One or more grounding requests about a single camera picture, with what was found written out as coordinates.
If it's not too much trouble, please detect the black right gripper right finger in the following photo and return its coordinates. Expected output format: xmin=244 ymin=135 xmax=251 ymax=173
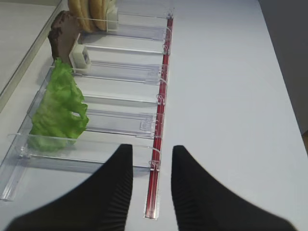
xmin=171 ymin=145 xmax=295 ymax=231

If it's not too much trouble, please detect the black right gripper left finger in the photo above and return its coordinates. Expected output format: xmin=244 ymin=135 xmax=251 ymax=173
xmin=6 ymin=144 xmax=133 ymax=231

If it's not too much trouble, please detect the green lettuce leaf in rack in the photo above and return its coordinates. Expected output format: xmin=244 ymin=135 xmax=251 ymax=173
xmin=27 ymin=58 xmax=89 ymax=152

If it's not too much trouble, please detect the brown meat patty in rack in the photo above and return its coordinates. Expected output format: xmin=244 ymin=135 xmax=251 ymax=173
xmin=48 ymin=11 xmax=80 ymax=65

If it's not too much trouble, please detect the clear acrylic right rack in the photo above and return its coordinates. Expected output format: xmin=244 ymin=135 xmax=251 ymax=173
xmin=0 ymin=0 xmax=173 ymax=217

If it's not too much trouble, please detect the tan bun half right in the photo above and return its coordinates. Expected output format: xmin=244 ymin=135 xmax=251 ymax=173
xmin=89 ymin=0 xmax=113 ymax=31

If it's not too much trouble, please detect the tan bun half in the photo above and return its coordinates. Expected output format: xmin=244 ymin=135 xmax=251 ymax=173
xmin=68 ymin=0 xmax=95 ymax=33
xmin=89 ymin=0 xmax=113 ymax=31

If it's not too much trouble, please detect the cream metal serving tray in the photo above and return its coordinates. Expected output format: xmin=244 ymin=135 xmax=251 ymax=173
xmin=0 ymin=0 xmax=63 ymax=109

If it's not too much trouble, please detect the tan bun half left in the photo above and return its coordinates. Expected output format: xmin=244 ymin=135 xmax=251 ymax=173
xmin=68 ymin=0 xmax=95 ymax=33

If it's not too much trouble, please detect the red rail strip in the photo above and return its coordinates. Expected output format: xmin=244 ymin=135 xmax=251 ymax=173
xmin=144 ymin=16 xmax=173 ymax=219

